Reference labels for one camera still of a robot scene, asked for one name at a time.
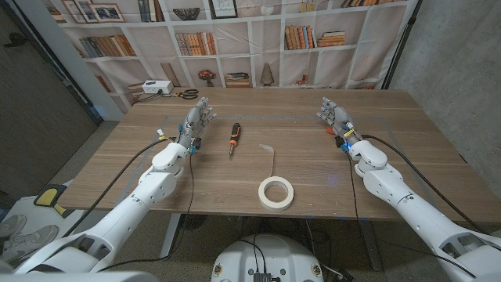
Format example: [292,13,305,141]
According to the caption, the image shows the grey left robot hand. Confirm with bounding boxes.
[178,96,218,149]

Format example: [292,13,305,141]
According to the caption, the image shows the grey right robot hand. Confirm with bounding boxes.
[315,96,364,153]

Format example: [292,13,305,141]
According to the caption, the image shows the black orange screwdriver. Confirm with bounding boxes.
[228,122,242,157]

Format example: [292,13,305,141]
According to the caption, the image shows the white masking tape roll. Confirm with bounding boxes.
[258,143,295,212]

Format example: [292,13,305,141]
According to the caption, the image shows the white power strip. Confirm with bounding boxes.
[141,80,175,95]

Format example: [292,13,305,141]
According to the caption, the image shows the black backdrop stand pole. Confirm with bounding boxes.
[381,0,424,90]

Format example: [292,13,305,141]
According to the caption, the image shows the printed bookshelf backdrop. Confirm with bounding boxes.
[42,0,418,114]

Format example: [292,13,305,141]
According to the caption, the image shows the white table leg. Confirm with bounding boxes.
[160,213,182,262]

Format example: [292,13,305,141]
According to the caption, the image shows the grey table leg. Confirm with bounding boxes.
[358,219,383,272]

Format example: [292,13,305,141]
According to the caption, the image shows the white robot torso base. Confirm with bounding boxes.
[211,233,324,282]

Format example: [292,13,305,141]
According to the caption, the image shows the yellow black floor object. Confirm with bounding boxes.
[33,183,75,219]

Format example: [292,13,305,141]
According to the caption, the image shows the grey sneaker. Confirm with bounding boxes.
[0,214,27,240]
[0,225,59,263]

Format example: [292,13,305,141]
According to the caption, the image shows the black handled scissors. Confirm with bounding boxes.
[174,89,200,100]

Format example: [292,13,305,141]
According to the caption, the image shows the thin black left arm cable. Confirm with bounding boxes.
[97,152,196,272]

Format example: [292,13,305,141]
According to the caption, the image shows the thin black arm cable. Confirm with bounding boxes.
[97,152,196,272]
[346,151,477,278]

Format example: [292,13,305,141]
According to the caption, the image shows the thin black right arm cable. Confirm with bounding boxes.
[346,151,477,278]

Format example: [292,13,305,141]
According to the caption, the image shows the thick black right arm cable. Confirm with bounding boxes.
[362,134,486,235]

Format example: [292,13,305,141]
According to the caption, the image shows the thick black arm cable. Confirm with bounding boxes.
[362,134,486,235]
[62,136,177,238]

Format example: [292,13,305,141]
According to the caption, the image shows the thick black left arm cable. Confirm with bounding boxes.
[62,136,177,238]

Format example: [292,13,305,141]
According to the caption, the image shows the black door handle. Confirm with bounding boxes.
[3,32,28,49]

